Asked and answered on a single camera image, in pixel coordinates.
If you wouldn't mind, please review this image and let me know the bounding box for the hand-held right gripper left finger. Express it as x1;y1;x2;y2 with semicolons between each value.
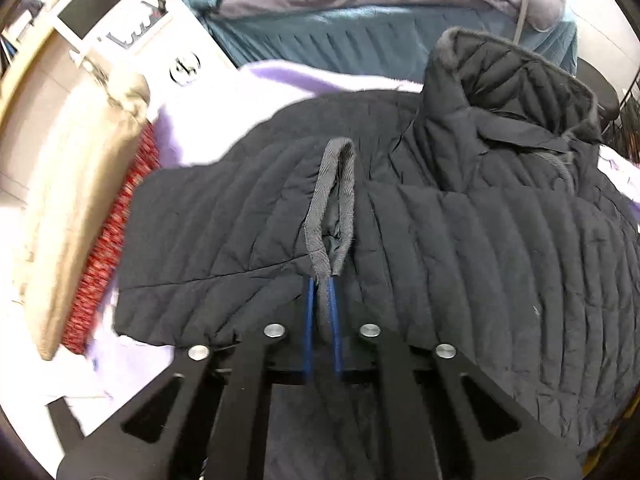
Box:
57;277;316;480

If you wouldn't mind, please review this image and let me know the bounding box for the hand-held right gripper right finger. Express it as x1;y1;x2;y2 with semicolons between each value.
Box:
327;280;583;480

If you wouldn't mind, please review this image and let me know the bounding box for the beige folded quilt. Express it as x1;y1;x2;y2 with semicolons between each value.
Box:
22;70;151;361

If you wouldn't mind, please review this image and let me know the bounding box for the white framed screen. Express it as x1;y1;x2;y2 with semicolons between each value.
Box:
55;0;138;41

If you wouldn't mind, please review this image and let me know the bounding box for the black quilted jacket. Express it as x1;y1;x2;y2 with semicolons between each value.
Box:
114;27;640;480

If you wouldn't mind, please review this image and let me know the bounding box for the purple floral bed sheet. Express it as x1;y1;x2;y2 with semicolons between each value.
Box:
47;60;640;411

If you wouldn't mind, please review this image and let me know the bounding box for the teal bed cover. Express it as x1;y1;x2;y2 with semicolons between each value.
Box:
182;0;578;76

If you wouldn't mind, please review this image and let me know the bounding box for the black round stool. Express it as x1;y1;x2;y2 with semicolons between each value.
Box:
575;57;621;131

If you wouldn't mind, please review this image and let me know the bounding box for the red floral cloth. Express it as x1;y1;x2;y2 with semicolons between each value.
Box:
62;122;161;356

